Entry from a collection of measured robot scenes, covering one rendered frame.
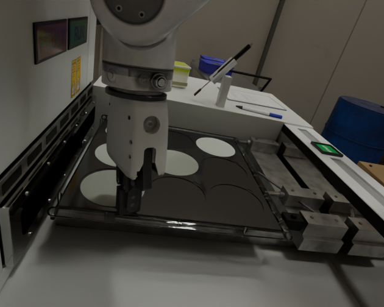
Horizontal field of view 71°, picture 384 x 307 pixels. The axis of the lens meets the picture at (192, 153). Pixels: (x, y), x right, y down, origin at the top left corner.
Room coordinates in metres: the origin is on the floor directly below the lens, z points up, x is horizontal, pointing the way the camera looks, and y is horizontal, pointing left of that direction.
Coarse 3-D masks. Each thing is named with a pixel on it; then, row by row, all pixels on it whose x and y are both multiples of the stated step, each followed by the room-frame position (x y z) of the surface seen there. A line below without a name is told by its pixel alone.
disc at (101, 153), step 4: (104, 144) 0.48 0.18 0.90; (100, 148) 0.47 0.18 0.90; (104, 148) 0.47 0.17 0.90; (96, 152) 0.45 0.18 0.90; (100, 152) 0.45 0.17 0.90; (104, 152) 0.45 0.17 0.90; (96, 156) 0.43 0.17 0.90; (100, 156) 0.44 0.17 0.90; (104, 156) 0.44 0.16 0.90; (108, 156) 0.44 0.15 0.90; (100, 160) 0.42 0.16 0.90; (104, 160) 0.43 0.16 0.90; (108, 160) 0.43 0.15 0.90; (112, 160) 0.43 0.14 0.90; (108, 164) 0.42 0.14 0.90; (112, 164) 0.42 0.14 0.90
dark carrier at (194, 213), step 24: (96, 144) 0.48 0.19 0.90; (168, 144) 0.56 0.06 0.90; (192, 144) 0.59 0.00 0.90; (96, 168) 0.39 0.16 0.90; (216, 168) 0.51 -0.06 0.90; (240, 168) 0.53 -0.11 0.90; (72, 192) 0.32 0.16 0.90; (144, 192) 0.36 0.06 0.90; (168, 192) 0.38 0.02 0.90; (192, 192) 0.40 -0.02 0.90; (216, 192) 0.41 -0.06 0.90; (240, 192) 0.44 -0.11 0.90; (168, 216) 0.32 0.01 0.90; (192, 216) 0.33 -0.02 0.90; (216, 216) 0.35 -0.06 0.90; (240, 216) 0.36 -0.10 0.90; (264, 216) 0.38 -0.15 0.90
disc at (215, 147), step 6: (204, 138) 0.65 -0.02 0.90; (210, 138) 0.66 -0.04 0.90; (198, 144) 0.60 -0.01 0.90; (204, 144) 0.61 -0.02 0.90; (210, 144) 0.62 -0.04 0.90; (216, 144) 0.63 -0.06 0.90; (222, 144) 0.64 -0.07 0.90; (228, 144) 0.65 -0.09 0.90; (204, 150) 0.58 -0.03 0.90; (210, 150) 0.58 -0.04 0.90; (216, 150) 0.59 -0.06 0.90; (222, 150) 0.60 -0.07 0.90; (228, 150) 0.61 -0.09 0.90; (234, 150) 0.62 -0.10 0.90; (222, 156) 0.57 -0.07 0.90; (228, 156) 0.58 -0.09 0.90
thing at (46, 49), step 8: (56, 24) 0.39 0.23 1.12; (64, 24) 0.42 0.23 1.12; (40, 32) 0.34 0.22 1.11; (48, 32) 0.36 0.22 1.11; (56, 32) 0.39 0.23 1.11; (64, 32) 0.42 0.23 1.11; (40, 40) 0.34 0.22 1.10; (48, 40) 0.36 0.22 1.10; (56, 40) 0.39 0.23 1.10; (64, 40) 0.42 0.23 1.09; (40, 48) 0.33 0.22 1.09; (48, 48) 0.36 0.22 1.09; (56, 48) 0.39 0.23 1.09; (64, 48) 0.42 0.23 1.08; (40, 56) 0.33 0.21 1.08; (48, 56) 0.36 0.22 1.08
